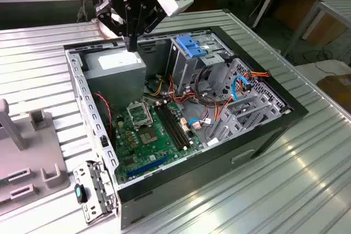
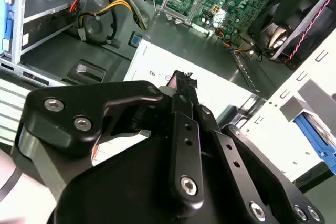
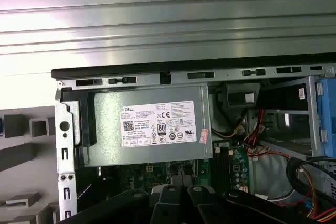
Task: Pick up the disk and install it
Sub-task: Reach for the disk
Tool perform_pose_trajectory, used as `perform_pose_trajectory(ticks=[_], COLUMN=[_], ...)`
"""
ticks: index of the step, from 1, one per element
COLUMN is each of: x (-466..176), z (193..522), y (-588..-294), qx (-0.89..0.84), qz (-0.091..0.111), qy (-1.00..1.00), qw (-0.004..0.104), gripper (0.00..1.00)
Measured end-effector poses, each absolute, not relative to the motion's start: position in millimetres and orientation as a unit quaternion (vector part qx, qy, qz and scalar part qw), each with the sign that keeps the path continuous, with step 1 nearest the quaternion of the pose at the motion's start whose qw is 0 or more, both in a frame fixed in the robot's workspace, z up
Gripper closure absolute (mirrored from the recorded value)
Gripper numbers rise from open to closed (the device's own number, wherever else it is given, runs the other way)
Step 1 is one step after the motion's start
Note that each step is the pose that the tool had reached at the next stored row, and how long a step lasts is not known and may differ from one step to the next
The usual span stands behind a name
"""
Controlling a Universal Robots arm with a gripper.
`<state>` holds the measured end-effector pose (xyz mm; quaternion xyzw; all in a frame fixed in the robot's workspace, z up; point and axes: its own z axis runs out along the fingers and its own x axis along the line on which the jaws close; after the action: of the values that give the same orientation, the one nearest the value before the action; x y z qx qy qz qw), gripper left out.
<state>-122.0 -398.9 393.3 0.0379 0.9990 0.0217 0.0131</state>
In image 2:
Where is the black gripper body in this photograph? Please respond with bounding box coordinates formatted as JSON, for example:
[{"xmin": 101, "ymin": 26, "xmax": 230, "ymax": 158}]
[{"xmin": 49, "ymin": 100, "xmax": 253, "ymax": 224}]

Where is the hard disk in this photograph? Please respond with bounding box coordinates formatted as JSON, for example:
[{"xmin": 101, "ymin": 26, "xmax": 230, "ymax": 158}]
[{"xmin": 293, "ymin": 112, "xmax": 336, "ymax": 176}]

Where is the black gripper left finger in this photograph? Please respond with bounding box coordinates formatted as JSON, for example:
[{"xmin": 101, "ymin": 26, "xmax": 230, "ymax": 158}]
[{"xmin": 16, "ymin": 70, "xmax": 206, "ymax": 210}]

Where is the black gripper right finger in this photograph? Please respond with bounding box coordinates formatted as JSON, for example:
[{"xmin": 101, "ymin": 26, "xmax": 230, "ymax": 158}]
[{"xmin": 187, "ymin": 73, "xmax": 326, "ymax": 224}]

